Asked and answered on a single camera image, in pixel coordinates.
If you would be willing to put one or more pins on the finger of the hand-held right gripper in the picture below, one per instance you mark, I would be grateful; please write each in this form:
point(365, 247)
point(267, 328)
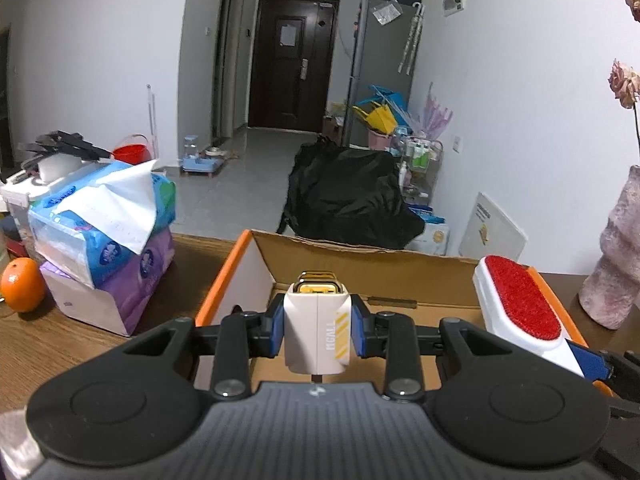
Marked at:
point(591, 361)

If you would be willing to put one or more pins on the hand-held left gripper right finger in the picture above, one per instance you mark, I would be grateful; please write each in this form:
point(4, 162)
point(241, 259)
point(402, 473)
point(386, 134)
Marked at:
point(359, 331)

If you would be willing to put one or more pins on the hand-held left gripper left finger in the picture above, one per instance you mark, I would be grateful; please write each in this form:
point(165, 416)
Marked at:
point(274, 331)

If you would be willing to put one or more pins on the white and gold charger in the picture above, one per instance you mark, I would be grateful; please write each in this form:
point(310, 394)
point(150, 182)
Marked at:
point(315, 330)

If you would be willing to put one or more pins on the orange cardboard box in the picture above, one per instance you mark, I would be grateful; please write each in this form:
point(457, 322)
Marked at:
point(350, 265)

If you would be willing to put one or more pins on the red and white lint brush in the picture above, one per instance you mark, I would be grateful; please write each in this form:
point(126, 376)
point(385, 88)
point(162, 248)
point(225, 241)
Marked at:
point(520, 300)

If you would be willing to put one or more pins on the pink fuzzy vase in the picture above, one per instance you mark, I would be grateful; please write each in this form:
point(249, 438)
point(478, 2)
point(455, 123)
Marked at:
point(617, 260)

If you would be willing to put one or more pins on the white soft package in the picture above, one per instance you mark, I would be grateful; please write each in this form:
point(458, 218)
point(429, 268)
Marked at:
point(435, 237)

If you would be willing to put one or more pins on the black bag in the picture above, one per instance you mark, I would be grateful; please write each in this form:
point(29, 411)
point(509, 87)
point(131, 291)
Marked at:
point(345, 195)

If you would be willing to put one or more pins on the white flat box yellow print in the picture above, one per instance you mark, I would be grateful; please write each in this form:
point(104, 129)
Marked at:
point(492, 235)

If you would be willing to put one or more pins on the purple tissue pack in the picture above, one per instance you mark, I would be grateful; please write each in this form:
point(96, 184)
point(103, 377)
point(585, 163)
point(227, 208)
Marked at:
point(100, 305)

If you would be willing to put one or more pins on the blue pet water feeder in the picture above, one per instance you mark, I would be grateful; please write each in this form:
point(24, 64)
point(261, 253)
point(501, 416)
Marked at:
point(197, 162)

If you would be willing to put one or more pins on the trolley rack with bottles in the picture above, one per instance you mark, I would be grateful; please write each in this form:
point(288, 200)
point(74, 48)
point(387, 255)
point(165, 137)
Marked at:
point(420, 155)

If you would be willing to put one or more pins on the pink basket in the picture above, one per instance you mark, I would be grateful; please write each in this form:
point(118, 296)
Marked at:
point(380, 139)

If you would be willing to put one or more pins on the small brown cardboard box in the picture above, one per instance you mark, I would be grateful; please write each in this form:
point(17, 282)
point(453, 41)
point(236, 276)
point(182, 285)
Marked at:
point(332, 130)

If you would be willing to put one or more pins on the yellow bag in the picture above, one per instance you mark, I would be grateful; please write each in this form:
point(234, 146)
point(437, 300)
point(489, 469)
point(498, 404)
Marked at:
point(377, 117)

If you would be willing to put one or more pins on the red bucket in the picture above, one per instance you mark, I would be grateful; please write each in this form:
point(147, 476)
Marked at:
point(131, 152)

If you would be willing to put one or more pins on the translucent purple umbrella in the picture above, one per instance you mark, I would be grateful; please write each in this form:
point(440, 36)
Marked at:
point(436, 112)

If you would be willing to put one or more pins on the blue tissue pack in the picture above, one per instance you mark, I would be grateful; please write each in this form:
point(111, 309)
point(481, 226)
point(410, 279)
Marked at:
point(65, 225)

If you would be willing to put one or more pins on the dark brown entrance door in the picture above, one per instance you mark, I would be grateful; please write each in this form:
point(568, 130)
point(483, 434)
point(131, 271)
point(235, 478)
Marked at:
point(270, 85)

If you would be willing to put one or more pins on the orange fruit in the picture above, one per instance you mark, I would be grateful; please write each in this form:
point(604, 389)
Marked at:
point(21, 285)

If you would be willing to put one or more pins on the white cylinder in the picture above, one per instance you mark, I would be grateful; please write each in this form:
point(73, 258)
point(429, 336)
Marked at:
point(62, 166)

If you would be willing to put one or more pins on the grey refrigerator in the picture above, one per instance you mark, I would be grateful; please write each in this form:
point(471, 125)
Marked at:
point(380, 55)

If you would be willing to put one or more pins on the black slatted stand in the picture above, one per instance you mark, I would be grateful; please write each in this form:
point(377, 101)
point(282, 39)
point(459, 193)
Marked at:
point(65, 141)

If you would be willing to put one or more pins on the clear storage container white lid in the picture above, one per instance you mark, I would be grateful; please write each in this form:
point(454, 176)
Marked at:
point(17, 200)

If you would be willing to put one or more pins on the white paper notice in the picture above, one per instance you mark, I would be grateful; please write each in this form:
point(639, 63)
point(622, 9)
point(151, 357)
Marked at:
point(288, 35)

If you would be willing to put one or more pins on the white folded umbrella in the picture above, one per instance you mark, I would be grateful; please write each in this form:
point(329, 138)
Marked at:
point(412, 35)

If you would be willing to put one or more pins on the clear plastic bag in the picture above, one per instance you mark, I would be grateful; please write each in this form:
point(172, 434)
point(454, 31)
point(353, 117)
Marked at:
point(387, 12)

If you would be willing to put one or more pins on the white wall outlet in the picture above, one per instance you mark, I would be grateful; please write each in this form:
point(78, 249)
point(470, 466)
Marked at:
point(457, 144)

